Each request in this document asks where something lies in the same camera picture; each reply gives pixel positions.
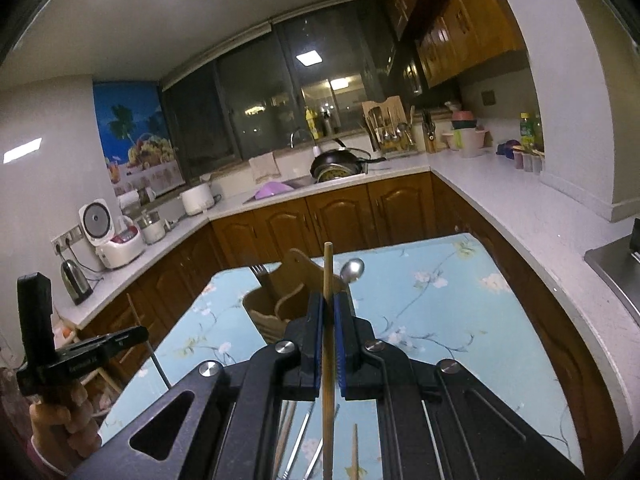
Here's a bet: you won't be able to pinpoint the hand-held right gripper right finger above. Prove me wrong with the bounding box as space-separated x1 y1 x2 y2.
334 292 586 480

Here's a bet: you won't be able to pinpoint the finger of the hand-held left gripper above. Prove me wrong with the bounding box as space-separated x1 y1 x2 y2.
107 326 150 357

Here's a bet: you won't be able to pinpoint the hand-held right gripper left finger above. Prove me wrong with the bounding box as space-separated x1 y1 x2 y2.
65 292 323 480

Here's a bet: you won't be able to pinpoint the wooden chopstick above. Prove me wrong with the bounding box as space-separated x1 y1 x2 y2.
349 423 360 480
272 401 298 480
127 293 172 389

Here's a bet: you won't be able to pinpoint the wooden utensil holder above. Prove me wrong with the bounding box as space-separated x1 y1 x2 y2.
242 249 358 346

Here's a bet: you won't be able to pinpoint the bundle of chopsticks and spoon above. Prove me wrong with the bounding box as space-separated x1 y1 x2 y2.
322 242 335 480

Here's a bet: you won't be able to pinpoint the person's left hand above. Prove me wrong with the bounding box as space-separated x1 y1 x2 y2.
30 381 104 474

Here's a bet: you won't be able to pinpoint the steel electric kettle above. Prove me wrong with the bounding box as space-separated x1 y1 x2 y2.
59 257 96 306

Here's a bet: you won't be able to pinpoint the metal spoon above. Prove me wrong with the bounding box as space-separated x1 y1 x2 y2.
340 258 366 284

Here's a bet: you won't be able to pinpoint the floral light blue tablecloth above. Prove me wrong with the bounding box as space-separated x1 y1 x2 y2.
97 232 586 480

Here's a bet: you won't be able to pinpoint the white rice cooker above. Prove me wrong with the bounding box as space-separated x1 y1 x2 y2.
78 201 146 271

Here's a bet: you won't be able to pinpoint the metal chopstick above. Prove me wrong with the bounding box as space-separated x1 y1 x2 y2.
302 405 342 480
285 402 317 480

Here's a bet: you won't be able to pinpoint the small white blender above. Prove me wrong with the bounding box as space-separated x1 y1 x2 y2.
137 210 169 246

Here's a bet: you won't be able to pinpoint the wooden lower cabinets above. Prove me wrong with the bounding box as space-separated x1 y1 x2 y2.
75 170 626 463

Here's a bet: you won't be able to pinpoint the wooden cabinets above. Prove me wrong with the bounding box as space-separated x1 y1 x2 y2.
75 170 626 463
380 0 526 92

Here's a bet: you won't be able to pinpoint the paper towel roll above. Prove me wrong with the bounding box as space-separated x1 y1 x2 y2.
117 189 144 212

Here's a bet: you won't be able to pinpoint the pink plastic basin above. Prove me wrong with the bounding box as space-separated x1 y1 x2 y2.
254 182 296 201

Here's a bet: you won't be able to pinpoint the white electric pot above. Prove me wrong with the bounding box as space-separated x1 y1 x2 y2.
180 183 217 217

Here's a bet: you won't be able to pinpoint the steel sink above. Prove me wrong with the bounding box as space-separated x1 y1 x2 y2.
242 174 369 206

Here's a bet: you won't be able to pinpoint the beige dish towel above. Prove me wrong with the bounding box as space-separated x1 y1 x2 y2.
248 152 282 185

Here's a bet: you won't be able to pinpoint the black wok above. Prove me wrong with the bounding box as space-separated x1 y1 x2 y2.
310 147 389 184

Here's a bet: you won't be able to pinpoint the chrome faucet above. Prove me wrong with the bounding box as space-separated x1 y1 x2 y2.
290 128 321 159

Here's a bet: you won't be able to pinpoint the kitchen utensil drying rack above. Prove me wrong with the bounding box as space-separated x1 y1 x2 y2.
360 95 417 157

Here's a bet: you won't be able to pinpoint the wooden knife block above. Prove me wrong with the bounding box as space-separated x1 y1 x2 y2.
421 110 439 154

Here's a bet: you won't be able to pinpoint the white plastic container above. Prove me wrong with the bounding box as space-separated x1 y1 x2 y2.
457 128 489 159

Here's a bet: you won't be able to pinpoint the stack of coloured bowls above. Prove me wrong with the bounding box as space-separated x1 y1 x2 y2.
450 102 481 134

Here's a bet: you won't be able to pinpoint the dark kitchen window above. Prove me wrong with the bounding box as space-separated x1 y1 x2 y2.
160 0 403 182

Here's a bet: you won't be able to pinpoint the row of spice jars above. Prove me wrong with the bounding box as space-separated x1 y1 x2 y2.
512 145 546 175

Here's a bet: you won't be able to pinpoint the green yellow drink bottle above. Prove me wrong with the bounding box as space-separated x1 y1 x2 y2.
519 112 537 149

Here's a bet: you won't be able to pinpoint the steel stove top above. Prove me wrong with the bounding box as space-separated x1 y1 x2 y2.
583 232 640 322

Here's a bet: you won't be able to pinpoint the wooden upper cabinets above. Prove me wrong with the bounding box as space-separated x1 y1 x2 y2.
380 0 526 92

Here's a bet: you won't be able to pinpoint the wall power socket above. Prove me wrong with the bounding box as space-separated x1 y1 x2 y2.
50 225 86 257

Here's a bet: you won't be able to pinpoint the fruit wall poster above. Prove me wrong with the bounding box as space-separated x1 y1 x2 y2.
92 81 182 197

